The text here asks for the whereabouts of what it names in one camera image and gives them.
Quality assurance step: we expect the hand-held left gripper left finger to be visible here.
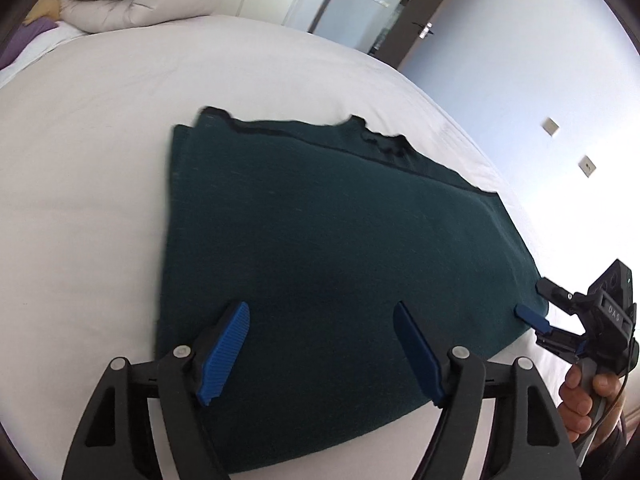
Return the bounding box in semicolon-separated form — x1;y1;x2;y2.
62;301;251;480

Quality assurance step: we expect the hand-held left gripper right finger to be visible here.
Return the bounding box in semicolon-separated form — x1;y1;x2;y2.
393;301;583;480

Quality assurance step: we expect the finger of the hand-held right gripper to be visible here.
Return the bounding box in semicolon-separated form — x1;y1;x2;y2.
535;279;593;317
514;303;588;362

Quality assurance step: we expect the dark green sweater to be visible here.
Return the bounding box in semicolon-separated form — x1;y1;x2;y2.
154;105;552;476

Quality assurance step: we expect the person's right hand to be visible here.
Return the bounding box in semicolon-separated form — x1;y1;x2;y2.
558;360;626;445

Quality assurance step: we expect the bed with white sheet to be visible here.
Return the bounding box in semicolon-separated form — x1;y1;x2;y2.
0;12;548;480

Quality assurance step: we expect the dark brown door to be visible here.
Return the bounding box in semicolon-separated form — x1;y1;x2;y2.
370;0;483;70

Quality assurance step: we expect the white pillow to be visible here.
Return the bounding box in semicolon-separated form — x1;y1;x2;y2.
0;22;86;88

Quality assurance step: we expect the purple patterned pillow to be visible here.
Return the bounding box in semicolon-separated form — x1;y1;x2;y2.
0;16;58;68

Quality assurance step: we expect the yellow patterned pillow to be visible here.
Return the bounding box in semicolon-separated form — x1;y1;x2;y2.
22;0;63;26

